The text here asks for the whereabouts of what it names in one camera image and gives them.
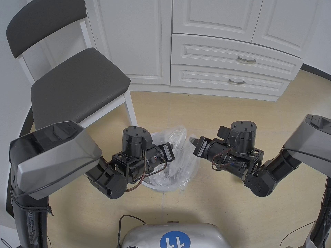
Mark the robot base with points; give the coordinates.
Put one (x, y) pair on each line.
(144, 238)

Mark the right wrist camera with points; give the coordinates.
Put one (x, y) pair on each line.
(223, 132)

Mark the clear plastic bag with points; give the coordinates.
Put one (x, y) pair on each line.
(181, 148)

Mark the white wardrobe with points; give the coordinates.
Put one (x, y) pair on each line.
(212, 6)

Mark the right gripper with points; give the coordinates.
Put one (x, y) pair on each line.
(201, 147)

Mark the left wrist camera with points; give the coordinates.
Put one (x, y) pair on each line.
(148, 139)

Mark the white trash bin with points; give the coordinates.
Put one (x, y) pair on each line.
(155, 186)

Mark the white chair grey cushions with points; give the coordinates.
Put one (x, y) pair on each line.
(77, 86)

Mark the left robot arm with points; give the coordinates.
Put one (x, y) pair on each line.
(57, 154)

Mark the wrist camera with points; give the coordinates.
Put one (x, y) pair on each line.
(148, 139)
(223, 132)

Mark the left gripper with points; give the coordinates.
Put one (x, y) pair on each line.
(168, 154)

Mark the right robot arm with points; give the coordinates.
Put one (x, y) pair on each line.
(307, 143)

